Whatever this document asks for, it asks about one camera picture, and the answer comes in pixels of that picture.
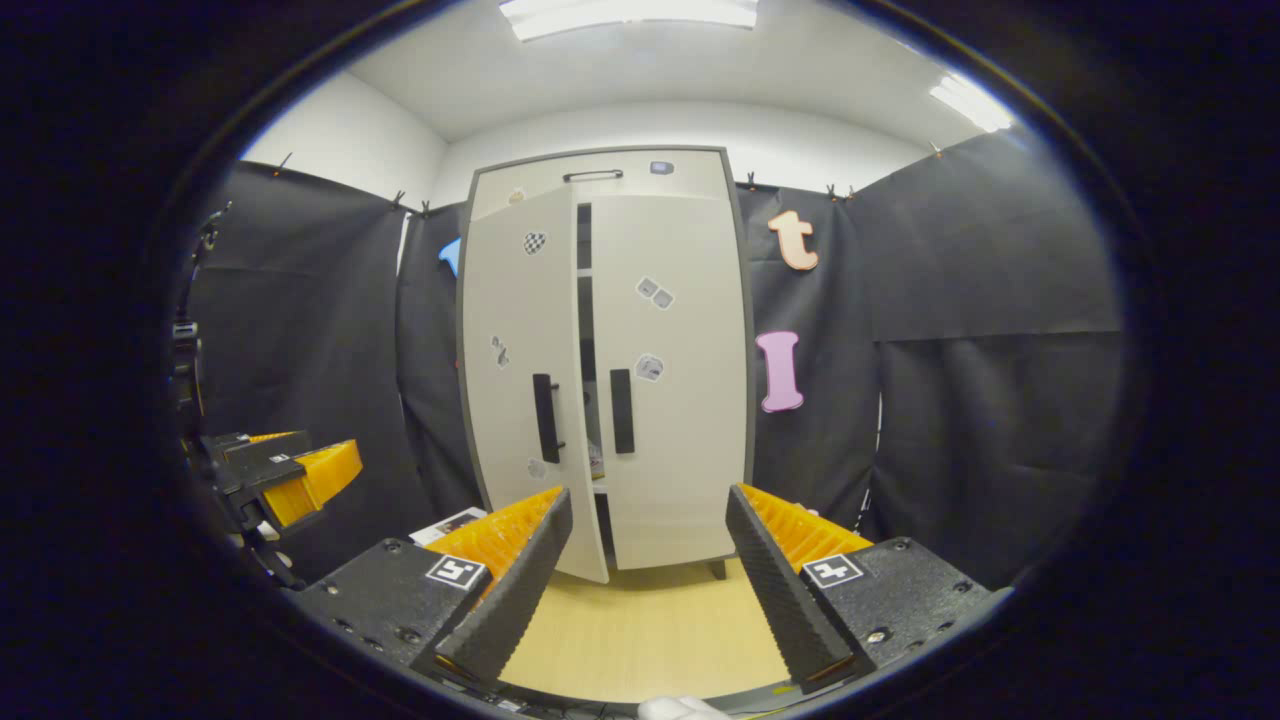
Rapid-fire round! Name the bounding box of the large ceiling light panel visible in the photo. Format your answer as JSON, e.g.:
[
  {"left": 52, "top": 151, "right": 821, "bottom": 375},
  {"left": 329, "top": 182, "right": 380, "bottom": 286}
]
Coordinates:
[{"left": 498, "top": 0, "right": 759, "bottom": 43}]

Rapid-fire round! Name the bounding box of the black door handle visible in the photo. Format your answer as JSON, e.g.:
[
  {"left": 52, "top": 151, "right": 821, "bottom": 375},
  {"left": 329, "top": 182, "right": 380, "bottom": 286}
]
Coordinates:
[
  {"left": 610, "top": 368, "right": 636, "bottom": 456},
  {"left": 532, "top": 373, "right": 567, "bottom": 465}
]

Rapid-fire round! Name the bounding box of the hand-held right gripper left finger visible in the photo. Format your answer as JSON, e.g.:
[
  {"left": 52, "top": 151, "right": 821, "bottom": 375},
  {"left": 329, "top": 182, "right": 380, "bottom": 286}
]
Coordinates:
[{"left": 283, "top": 486, "right": 574, "bottom": 689}]

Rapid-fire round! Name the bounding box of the narrow ceiling light panel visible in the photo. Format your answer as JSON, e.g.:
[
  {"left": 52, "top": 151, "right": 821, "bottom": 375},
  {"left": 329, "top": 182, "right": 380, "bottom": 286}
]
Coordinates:
[{"left": 928, "top": 73, "right": 1014, "bottom": 134}]

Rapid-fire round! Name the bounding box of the grey cabinet door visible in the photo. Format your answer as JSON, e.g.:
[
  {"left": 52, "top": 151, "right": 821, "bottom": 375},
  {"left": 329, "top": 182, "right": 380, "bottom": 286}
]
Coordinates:
[
  {"left": 590, "top": 192, "right": 751, "bottom": 571},
  {"left": 460, "top": 183, "right": 611, "bottom": 585}
]

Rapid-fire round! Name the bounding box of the black backdrop cloth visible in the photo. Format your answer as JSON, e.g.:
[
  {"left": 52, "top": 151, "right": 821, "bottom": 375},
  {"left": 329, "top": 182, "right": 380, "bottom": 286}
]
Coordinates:
[{"left": 185, "top": 130, "right": 1126, "bottom": 591}]

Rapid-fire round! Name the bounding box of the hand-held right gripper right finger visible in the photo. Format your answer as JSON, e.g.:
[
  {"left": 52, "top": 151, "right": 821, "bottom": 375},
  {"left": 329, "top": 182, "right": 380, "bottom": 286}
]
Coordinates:
[{"left": 725, "top": 483, "right": 1013, "bottom": 694}]

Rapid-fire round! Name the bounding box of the grey shoe cabinet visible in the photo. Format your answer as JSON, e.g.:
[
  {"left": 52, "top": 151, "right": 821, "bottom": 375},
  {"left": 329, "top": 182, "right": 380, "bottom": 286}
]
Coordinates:
[{"left": 456, "top": 146, "right": 758, "bottom": 584}]

